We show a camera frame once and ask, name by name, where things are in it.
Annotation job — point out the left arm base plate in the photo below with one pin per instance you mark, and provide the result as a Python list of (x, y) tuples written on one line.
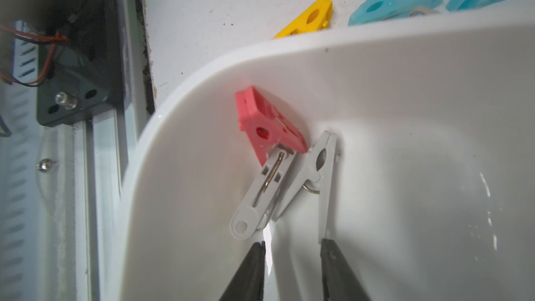
[(85, 78)]

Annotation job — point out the white plastic storage box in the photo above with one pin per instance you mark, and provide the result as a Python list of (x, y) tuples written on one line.
[(410, 143)]

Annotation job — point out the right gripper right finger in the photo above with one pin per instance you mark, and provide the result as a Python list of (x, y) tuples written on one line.
[(338, 278)]

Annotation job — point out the aluminium front rail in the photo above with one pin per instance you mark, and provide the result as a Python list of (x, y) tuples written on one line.
[(61, 186)]

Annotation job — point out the yellow clothespin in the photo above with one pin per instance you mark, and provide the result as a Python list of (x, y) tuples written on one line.
[(317, 17)]

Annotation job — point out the pink clothespin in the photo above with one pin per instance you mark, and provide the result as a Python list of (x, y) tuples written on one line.
[(265, 125)]

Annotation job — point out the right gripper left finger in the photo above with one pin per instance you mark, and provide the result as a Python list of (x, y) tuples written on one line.
[(247, 283)]

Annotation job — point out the grey clothespin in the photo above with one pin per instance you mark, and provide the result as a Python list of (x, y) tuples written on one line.
[(258, 205), (316, 174)]

